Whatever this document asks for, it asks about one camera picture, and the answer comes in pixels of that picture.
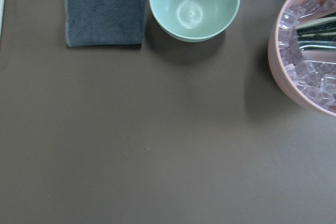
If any pink ice bowl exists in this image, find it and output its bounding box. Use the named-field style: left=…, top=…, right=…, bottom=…
left=268, top=0, right=335, bottom=117

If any grey folded cloth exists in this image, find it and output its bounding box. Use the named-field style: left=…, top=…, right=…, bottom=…
left=64, top=0, right=146, bottom=47

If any green bowl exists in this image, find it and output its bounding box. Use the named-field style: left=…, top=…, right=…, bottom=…
left=149, top=0, right=240, bottom=42

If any steel ice scoop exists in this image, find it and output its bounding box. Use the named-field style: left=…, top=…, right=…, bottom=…
left=295, top=12, right=335, bottom=51

